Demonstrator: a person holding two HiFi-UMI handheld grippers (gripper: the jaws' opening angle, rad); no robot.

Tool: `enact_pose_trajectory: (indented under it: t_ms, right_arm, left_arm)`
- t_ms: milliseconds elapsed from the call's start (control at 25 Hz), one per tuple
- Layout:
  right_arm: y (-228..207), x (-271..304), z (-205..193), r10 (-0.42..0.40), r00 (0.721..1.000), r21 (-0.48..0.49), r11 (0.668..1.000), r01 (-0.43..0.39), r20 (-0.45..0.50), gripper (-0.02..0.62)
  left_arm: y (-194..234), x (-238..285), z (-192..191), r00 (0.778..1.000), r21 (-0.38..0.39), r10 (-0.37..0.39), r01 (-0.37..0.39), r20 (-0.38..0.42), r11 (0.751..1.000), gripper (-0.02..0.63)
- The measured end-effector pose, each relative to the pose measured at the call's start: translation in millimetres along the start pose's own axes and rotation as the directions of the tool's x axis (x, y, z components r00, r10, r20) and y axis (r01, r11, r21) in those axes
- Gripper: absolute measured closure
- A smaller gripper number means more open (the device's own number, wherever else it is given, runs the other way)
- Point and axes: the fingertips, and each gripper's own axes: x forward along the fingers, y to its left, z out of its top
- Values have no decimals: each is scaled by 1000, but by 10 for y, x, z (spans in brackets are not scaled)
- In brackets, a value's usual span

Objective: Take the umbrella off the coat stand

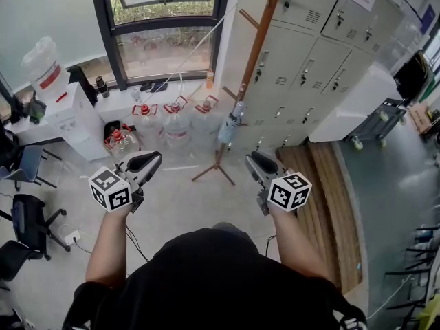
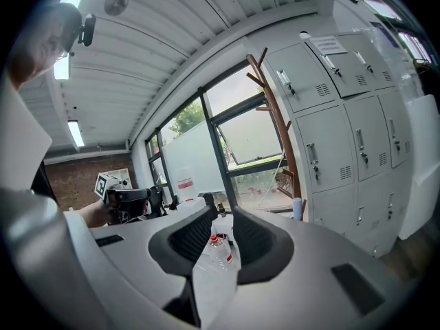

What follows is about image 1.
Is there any thin white rod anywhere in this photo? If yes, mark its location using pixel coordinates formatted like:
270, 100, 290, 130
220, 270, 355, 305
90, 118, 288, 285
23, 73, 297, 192
137, 2, 239, 106

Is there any grey metal locker cabinet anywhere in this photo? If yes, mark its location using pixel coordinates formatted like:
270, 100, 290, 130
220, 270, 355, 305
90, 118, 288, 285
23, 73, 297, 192
219, 0, 405, 151

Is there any black metal rack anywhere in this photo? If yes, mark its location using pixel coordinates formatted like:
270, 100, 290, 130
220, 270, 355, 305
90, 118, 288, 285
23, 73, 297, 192
384, 223, 440, 330

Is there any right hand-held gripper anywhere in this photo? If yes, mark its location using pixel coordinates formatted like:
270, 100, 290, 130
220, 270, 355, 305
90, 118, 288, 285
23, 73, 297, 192
245, 151, 313, 217

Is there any black office chair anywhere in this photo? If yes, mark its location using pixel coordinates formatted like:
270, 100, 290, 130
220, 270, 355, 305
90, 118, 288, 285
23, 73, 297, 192
0, 193, 72, 281

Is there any person's right forearm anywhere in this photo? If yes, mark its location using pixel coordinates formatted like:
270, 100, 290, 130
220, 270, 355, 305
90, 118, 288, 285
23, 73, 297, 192
271, 206, 333, 281

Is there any white water dispenser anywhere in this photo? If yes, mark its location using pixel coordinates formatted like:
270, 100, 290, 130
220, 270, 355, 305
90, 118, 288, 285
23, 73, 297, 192
44, 82, 111, 163

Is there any blue umbrella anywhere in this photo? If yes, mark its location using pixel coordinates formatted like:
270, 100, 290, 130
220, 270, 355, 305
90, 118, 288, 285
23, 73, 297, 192
218, 101, 247, 146

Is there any person's left forearm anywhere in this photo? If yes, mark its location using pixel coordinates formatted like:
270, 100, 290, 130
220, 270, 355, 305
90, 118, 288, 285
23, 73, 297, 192
85, 206, 133, 285

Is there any dark window frame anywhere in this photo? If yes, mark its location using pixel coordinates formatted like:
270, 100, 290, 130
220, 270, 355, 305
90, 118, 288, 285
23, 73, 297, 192
0, 0, 231, 91

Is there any black bag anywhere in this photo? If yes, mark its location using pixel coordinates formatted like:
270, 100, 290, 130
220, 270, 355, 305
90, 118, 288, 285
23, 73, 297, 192
67, 65, 99, 107

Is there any large clear water jug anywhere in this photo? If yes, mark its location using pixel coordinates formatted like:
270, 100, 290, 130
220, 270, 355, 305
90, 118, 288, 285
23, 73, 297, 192
21, 35, 72, 102

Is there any blue-grey chair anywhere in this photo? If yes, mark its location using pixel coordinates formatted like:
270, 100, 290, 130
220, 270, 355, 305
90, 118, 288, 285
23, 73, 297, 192
0, 144, 63, 192

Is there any white desk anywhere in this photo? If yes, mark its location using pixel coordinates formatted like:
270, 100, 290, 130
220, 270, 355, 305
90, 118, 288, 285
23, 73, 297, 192
6, 115, 66, 147

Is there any clear bottle with red handle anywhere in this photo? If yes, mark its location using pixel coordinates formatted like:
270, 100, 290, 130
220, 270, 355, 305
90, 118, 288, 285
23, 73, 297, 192
104, 124, 141, 160
132, 103, 164, 151
161, 95, 192, 149
190, 94, 221, 144

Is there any white cabinet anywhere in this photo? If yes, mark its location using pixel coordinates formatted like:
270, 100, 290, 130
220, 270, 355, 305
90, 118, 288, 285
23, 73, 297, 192
308, 63, 403, 144

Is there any dark thermos bottle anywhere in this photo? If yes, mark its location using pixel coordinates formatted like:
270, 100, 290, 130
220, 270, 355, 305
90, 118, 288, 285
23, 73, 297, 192
95, 75, 111, 98

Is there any wooden slat platform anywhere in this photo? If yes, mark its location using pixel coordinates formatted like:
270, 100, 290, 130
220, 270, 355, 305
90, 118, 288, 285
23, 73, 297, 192
276, 142, 364, 295

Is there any person's black shirt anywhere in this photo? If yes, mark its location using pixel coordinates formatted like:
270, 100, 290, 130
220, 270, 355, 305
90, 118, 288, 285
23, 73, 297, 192
61, 227, 367, 330

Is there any grey wheeled cart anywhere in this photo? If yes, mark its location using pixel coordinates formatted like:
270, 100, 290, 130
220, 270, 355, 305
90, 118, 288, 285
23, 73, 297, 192
343, 98, 408, 151

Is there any small black pouch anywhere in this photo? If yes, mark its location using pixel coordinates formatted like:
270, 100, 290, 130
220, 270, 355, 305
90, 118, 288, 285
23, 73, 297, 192
139, 80, 169, 94

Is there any brown wooden coat rack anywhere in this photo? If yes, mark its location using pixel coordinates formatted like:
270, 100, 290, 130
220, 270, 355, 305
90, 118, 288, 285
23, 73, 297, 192
191, 0, 316, 187

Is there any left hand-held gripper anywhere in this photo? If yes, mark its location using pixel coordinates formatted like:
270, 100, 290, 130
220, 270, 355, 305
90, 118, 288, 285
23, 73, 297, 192
88, 151, 162, 215

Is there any black cable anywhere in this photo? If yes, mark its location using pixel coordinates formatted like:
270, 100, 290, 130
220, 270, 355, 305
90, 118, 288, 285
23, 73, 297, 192
125, 223, 152, 264
263, 234, 278, 258

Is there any black chair with jacket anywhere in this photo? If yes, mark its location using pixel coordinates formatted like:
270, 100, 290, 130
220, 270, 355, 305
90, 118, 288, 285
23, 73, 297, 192
0, 94, 28, 171

